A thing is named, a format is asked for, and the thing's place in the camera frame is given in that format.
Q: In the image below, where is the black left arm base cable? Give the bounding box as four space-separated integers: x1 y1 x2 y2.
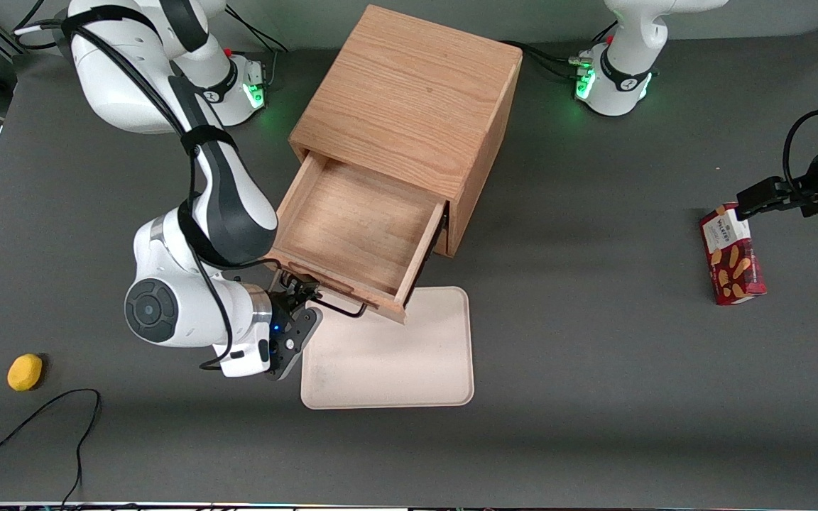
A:
501 39 594 80

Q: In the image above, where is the black right arm base cable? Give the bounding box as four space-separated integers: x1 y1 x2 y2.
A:
224 6 290 89

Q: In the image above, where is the beige rectangular tray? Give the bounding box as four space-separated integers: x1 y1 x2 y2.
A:
300 286 475 410

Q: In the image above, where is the oak wooden cabinet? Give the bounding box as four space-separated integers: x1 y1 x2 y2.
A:
288 4 523 258

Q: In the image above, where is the red shortbread cookie box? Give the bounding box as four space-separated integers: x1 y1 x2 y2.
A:
699 202 767 306

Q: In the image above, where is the black arm base cable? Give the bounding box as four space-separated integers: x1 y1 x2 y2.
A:
224 6 290 89
501 39 594 80

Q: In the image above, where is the yellow lemon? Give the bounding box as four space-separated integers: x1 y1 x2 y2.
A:
7 353 44 392

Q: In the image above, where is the wooden drawer without front scratches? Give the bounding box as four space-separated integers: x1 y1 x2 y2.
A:
265 153 449 326

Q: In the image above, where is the black right arm wrist cable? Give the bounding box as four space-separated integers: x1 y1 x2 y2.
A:
13 6 283 372

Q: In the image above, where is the black metal drawer handle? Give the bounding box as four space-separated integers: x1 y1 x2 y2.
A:
307 282 369 319

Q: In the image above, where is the thin black table cable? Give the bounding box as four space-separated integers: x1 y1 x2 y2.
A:
0 388 102 509

